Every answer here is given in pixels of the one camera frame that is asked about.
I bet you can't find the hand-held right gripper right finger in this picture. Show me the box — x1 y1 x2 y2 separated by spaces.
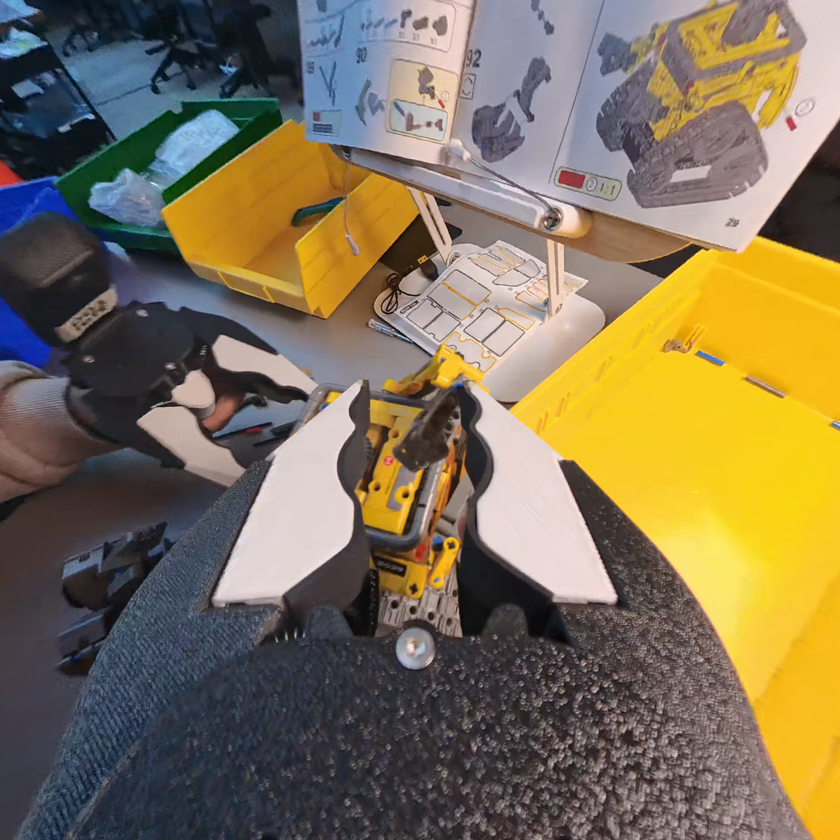
459 381 619 605

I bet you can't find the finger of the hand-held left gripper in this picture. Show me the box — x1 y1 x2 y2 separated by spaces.
202 333 317 404
136 402 265 487

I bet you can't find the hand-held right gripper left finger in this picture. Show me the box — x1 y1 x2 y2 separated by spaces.
210 379 371 608

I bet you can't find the yellow brick-built vehicle model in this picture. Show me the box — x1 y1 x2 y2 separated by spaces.
298 343 492 639

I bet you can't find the grey brick engine assembly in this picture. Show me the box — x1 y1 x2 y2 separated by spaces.
54 520 177 678

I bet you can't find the person's left forearm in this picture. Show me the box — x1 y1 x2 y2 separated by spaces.
0 361 122 505

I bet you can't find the grey desk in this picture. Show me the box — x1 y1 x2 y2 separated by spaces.
0 203 665 840

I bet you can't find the blue plastic bin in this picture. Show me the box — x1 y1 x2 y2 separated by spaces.
0 176 83 370

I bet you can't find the large yellow plastic bin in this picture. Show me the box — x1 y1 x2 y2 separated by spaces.
511 235 840 840

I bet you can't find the green brick separator tool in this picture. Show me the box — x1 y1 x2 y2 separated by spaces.
290 197 349 228

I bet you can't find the black flat device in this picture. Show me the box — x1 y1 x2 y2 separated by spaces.
379 215 464 280

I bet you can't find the green plastic bin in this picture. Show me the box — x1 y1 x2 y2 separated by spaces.
56 97 284 255

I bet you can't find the white paper sheet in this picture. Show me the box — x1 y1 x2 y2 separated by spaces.
374 239 588 376

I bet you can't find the small tan brick piece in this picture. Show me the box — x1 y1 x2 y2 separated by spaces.
661 323 711 355

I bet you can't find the beige booklet holder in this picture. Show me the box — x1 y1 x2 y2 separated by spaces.
338 146 690 403

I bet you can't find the black office chair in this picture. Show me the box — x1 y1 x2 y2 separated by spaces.
146 0 278 101

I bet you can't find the building instruction booklet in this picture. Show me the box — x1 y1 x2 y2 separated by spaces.
298 0 840 253

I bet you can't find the black coiled cable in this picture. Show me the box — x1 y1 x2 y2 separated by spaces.
379 271 413 317

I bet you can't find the thin cord with white tip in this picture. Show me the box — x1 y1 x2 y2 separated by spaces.
343 157 363 257

